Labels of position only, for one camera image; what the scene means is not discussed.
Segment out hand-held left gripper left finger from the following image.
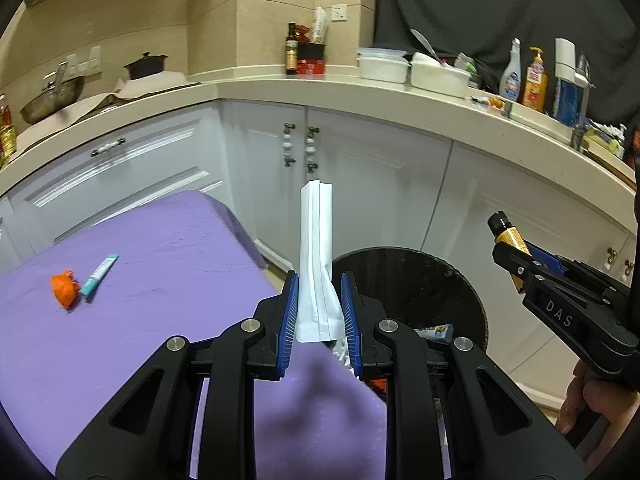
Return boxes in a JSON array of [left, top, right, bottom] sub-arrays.
[[55, 270, 301, 480]]

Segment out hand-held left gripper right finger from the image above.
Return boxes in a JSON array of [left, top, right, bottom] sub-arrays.
[[340, 270, 586, 480]]

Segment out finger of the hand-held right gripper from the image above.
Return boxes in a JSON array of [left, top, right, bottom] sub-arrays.
[[524, 242, 571, 279], [492, 242, 546, 294]]

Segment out yellow tube with black cap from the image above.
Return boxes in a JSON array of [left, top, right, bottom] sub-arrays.
[[487, 211, 532, 256]]

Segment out white paper pouch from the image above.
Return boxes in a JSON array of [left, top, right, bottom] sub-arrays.
[[294, 178, 346, 345]]

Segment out black trash bin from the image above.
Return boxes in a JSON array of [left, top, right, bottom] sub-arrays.
[[327, 246, 489, 411]]

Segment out person's right hand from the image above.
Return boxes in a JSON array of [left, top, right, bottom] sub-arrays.
[[555, 360, 632, 436]]

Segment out small blue box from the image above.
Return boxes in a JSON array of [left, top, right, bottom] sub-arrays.
[[413, 323, 455, 342]]

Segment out yellow sponge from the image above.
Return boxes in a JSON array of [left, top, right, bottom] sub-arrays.
[[582, 119, 626, 156]]

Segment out white kitchen base cabinet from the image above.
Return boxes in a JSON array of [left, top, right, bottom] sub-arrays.
[[0, 100, 640, 411]]

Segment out purple tablecloth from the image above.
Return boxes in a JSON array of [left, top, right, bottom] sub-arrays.
[[0, 190, 389, 480]]

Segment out blue bottle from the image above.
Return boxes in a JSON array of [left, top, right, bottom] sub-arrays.
[[555, 80, 584, 126]]

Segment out orange dish soap bottle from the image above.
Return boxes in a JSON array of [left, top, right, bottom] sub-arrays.
[[522, 47, 549, 113]]

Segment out white spray bottle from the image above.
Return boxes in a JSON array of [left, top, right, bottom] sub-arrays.
[[498, 38, 523, 101]]

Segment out teal white tube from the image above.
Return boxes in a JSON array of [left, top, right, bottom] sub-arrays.
[[79, 253, 120, 302]]

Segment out white food container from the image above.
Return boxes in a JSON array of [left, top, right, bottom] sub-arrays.
[[409, 51, 472, 99]]

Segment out green white packet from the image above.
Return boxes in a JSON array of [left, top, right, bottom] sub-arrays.
[[453, 52, 484, 89]]

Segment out white faucet filter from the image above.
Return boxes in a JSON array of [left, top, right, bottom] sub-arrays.
[[553, 37, 584, 84]]

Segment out metal spoon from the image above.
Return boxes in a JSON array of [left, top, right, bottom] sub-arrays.
[[409, 29, 446, 66]]

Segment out clear lidded plastic container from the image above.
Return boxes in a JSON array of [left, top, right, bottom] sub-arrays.
[[357, 47, 410, 83]]

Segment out dark oil bottle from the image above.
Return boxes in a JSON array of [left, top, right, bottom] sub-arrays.
[[285, 22, 300, 76]]

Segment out dark grey curtain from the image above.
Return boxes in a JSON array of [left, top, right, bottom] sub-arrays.
[[372, 0, 640, 127]]

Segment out black pot with lid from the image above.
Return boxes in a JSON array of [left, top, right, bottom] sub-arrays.
[[123, 51, 170, 81]]

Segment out white upright packet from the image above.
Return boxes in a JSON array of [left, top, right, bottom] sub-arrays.
[[310, 6, 330, 45]]

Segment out steel wok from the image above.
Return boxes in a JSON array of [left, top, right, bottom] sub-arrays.
[[19, 62, 86, 126]]

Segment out row of condiment bottles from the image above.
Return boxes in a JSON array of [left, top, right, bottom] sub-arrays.
[[0, 92, 19, 167]]

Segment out beaded cabinet door handle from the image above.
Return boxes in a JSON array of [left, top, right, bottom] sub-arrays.
[[304, 126, 321, 174], [282, 122, 297, 168]]

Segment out white drawer handle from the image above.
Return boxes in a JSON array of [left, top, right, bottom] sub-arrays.
[[89, 137, 127, 158]]

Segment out white wall switches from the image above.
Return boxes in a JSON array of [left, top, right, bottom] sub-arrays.
[[67, 44, 103, 74]]

